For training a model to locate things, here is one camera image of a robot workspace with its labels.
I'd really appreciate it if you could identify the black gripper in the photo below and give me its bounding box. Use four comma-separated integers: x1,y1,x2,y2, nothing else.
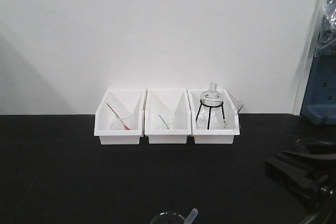
265,141,335,223

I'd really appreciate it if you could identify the clear plastic pipette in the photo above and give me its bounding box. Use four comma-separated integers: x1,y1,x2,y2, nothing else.
183,208,198,224

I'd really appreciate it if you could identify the clear glass beaker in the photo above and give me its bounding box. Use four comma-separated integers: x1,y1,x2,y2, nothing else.
150,211,185,224

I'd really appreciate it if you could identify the blue lab machine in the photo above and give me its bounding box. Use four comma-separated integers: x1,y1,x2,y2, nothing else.
300,0,335,125

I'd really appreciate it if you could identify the right white storage bin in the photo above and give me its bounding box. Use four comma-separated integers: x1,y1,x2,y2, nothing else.
187,89,240,144

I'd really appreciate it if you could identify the white storage bin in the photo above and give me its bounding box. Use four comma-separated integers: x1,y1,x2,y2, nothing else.
187,89,240,144
144,89,192,144
94,89,146,145

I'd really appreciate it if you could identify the glass flask with black stand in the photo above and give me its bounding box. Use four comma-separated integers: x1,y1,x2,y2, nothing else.
195,82,226,130

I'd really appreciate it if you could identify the small beaker with green pipette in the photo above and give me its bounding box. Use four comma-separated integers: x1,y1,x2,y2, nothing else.
162,115,175,130

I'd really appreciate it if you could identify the middle white storage bin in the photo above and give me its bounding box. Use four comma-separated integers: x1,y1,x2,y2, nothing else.
144,89,192,144

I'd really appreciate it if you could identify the small beaker with red pipette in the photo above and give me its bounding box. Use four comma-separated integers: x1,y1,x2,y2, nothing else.
111,113,132,130

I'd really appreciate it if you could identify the left white storage bin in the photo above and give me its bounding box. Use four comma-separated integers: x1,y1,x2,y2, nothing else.
94,89,146,145

